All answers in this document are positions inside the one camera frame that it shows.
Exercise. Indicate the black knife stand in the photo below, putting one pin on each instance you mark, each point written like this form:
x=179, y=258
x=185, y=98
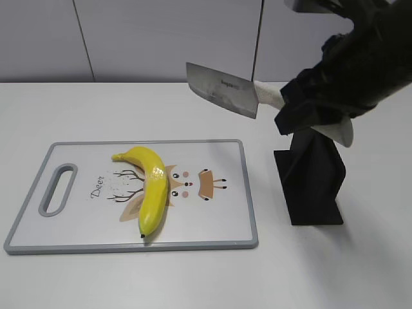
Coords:
x=311, y=173

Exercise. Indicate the black covered gripper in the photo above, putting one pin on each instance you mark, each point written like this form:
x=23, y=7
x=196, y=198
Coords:
x=357, y=71

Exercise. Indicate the yellow plastic banana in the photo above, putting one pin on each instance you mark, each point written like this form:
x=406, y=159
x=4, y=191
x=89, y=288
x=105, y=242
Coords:
x=156, y=186

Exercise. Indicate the cleaver knife with white handle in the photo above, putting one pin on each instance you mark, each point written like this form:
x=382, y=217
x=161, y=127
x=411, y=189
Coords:
x=243, y=97

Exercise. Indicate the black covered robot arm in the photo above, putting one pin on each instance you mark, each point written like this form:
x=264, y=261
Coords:
x=373, y=16

